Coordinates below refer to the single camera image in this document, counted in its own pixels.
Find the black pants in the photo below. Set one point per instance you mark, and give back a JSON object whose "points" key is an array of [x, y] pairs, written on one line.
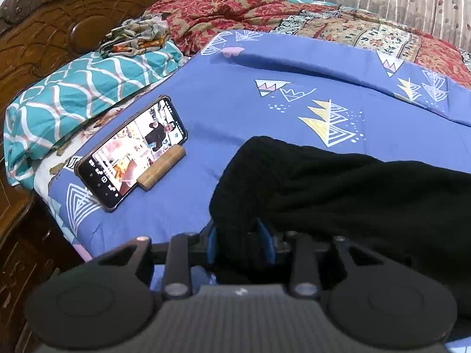
{"points": [[342, 195]]}

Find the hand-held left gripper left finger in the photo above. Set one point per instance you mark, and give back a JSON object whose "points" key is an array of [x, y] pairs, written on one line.
{"points": [[211, 244]]}

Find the carved wooden headboard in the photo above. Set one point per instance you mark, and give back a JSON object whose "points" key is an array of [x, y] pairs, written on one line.
{"points": [[48, 18]]}

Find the smartphone in dark case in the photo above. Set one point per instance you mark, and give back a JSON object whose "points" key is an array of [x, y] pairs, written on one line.
{"points": [[128, 154]]}

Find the crumpled patterned scarf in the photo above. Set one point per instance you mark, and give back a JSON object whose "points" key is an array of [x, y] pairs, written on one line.
{"points": [[136, 35]]}

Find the red floral blanket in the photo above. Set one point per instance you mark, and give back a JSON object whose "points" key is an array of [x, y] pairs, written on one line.
{"points": [[257, 14]]}

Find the blue patterned bedsheet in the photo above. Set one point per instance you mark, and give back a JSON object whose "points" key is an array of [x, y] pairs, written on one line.
{"points": [[257, 103]]}

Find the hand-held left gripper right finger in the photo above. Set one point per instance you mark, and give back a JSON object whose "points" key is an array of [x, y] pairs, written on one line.
{"points": [[265, 242]]}

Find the teal cloth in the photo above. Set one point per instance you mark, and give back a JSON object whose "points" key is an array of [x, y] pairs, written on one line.
{"points": [[309, 0]]}

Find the teal wave-patterned pillow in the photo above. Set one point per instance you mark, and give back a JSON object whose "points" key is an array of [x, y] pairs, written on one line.
{"points": [[73, 92]]}

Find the wooden phone stand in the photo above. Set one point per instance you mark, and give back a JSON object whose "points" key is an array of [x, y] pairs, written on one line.
{"points": [[163, 169]]}

